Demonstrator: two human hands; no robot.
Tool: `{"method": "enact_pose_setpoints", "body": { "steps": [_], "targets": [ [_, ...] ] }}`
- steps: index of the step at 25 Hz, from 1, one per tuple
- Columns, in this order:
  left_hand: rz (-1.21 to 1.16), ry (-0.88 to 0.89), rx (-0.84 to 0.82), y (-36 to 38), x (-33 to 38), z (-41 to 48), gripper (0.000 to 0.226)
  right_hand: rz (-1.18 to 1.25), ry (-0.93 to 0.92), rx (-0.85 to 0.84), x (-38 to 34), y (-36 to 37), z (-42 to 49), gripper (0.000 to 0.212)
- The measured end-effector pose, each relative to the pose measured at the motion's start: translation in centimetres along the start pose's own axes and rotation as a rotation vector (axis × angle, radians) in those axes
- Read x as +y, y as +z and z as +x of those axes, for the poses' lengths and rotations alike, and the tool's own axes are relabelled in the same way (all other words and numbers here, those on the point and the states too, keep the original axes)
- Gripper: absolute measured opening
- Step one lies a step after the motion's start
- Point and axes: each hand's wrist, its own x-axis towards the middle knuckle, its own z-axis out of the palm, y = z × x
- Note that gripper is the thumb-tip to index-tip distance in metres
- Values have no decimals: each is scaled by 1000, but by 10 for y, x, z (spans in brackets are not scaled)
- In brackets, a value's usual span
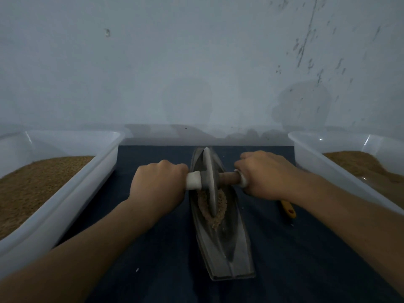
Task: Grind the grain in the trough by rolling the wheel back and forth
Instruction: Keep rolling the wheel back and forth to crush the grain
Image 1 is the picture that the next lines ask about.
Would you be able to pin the person's right hand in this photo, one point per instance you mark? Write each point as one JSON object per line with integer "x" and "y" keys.
{"x": 271, "y": 174}

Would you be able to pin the person's left hand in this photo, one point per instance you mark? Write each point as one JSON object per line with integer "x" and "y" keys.
{"x": 156, "y": 186}

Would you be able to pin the white plastic tray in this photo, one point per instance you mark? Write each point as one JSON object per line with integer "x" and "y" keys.
{"x": 325, "y": 157}
{"x": 66, "y": 192}

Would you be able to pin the small ground grain portion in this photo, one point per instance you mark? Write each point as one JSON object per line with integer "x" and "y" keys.
{"x": 213, "y": 211}

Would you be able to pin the boat-shaped metal grinding trough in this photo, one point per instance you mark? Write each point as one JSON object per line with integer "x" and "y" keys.
{"x": 237, "y": 255}

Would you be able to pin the person's right forearm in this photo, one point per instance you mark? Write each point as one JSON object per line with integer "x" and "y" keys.
{"x": 360, "y": 227}

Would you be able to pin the person's left forearm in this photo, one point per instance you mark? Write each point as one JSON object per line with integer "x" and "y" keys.
{"x": 66, "y": 262}

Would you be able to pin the dark blue tablecloth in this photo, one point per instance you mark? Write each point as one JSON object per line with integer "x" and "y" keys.
{"x": 164, "y": 274}

